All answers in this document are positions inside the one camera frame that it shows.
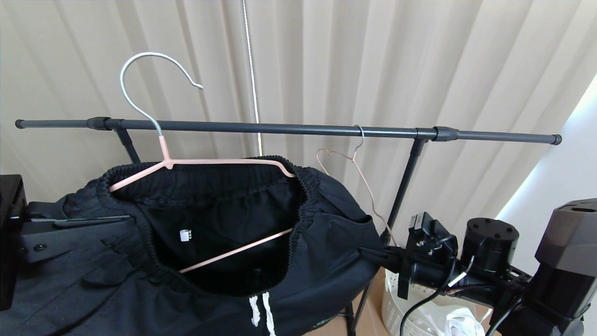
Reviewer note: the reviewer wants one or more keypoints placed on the black clothes rack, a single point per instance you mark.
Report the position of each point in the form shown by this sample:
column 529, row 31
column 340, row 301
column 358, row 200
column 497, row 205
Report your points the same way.
column 280, row 129

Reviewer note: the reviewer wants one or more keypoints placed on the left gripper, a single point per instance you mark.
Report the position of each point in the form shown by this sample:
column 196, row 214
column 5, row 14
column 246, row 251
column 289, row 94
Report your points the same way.
column 11, row 233

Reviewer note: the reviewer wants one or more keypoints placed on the black shorts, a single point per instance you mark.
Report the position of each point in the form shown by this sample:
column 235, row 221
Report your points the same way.
column 317, row 261

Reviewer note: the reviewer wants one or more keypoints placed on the pink clothes hanger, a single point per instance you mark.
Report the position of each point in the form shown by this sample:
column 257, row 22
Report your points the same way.
column 363, row 140
column 163, row 149

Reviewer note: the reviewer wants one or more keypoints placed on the beige curtain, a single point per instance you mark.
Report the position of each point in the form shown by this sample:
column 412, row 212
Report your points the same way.
column 373, row 56

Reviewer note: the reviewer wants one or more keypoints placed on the white laundry basket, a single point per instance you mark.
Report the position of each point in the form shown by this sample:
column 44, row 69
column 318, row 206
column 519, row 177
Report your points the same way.
column 392, row 308

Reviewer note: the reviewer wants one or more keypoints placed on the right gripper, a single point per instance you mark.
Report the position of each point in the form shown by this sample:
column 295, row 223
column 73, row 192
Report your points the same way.
column 424, row 273

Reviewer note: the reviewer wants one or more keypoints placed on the white garment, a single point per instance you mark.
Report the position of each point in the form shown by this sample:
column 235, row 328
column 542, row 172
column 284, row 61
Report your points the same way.
column 447, row 322

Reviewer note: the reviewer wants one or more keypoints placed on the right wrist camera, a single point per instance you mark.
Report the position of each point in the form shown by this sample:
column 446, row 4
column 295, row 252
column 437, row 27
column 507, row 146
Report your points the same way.
column 426, row 231

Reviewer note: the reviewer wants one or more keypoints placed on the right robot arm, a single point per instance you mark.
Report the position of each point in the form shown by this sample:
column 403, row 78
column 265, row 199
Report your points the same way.
column 569, row 261

